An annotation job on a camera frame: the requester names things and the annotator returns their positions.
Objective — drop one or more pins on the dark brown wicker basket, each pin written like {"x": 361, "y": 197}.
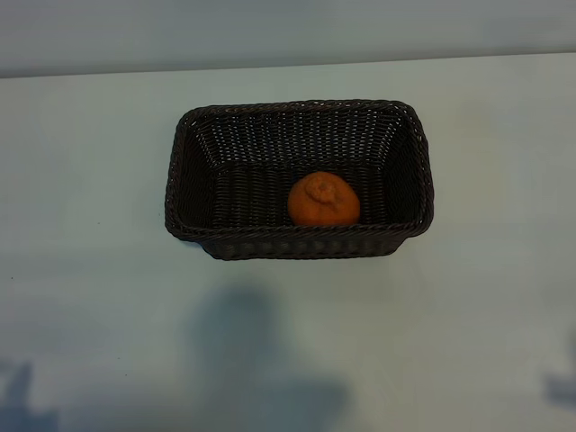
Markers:
{"x": 234, "y": 198}

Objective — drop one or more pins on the orange fruit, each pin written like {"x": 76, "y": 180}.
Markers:
{"x": 324, "y": 202}

